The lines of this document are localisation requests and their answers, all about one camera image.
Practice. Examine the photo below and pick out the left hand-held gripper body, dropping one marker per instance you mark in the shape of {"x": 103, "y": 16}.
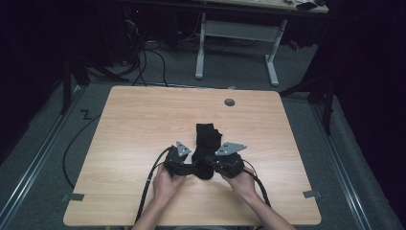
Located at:
{"x": 175, "y": 161}

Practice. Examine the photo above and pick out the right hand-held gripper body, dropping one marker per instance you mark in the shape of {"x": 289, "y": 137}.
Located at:
{"x": 231, "y": 164}

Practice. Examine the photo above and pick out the black sock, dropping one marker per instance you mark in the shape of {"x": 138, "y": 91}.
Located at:
{"x": 207, "y": 137}

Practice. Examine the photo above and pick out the person's right hand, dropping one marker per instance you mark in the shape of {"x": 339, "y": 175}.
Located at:
{"x": 242, "y": 185}

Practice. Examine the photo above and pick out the person's left hand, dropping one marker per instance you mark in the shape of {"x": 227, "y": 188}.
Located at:
{"x": 166, "y": 185}

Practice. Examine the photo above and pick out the grey table grommet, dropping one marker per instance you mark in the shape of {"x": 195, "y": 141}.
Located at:
{"x": 229, "y": 102}

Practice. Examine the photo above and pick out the grey tape strip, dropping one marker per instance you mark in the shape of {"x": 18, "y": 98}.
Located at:
{"x": 311, "y": 194}
{"x": 75, "y": 197}

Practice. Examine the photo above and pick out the black metal stand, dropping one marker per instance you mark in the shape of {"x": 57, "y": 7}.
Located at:
{"x": 66, "y": 86}
{"x": 328, "y": 105}

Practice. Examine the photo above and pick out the small red object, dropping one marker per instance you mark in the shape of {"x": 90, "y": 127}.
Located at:
{"x": 294, "y": 45}

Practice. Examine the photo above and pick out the black computer tower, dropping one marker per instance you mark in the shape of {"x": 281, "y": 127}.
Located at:
{"x": 123, "y": 35}

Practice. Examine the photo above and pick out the light wooden desk top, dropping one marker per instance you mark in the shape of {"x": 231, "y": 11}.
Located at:
{"x": 271, "y": 4}

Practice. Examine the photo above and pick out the black phone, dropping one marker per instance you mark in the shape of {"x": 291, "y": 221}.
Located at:
{"x": 305, "y": 5}

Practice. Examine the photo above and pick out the metal floor rail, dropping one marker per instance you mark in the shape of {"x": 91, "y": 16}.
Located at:
{"x": 341, "y": 169}
{"x": 35, "y": 166}

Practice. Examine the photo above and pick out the white metal desk frame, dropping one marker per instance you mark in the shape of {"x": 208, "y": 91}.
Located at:
{"x": 239, "y": 31}

